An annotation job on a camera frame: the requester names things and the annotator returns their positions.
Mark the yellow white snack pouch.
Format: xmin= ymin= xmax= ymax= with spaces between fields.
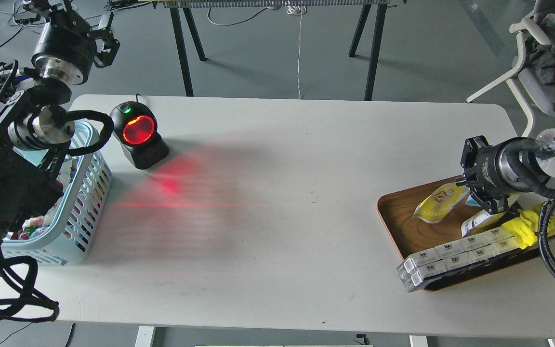
xmin=412 ymin=183 xmax=471 ymax=224

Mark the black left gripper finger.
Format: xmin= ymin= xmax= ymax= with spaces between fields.
xmin=21 ymin=0 xmax=83 ymax=29
xmin=92 ymin=13 xmax=120 ymax=68

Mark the brown wooden tray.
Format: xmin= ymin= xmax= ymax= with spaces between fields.
xmin=377 ymin=176 xmax=540 ymax=291

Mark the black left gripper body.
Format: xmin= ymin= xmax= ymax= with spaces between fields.
xmin=31 ymin=22 xmax=97 ymax=85

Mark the white blue yellow pouch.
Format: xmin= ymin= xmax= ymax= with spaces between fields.
xmin=461 ymin=195 xmax=518 ymax=238

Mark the red white snack bag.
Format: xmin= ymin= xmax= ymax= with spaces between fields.
xmin=6 ymin=159 xmax=79 ymax=240

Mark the black power adapter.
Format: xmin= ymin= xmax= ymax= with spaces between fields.
xmin=13 ymin=12 xmax=41 ymax=26

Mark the black barcode scanner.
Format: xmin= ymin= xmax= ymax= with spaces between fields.
xmin=109 ymin=93 xmax=170 ymax=170

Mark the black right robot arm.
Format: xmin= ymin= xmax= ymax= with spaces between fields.
xmin=457 ymin=103 xmax=555 ymax=214

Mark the yellow cartoon snack bag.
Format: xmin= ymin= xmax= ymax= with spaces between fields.
xmin=502 ymin=199 xmax=555 ymax=250

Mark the clear wrapped white box pack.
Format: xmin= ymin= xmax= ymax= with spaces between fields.
xmin=396 ymin=227 xmax=520 ymax=292

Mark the black trestle table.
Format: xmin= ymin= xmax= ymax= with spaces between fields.
xmin=152 ymin=0 xmax=394 ymax=101

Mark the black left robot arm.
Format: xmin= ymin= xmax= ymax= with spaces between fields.
xmin=0 ymin=0 xmax=120 ymax=323

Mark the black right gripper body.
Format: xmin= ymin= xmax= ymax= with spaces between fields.
xmin=460 ymin=136 xmax=529 ymax=214

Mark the light blue plastic basket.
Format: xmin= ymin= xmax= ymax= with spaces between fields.
xmin=0 ymin=120 xmax=113 ymax=266

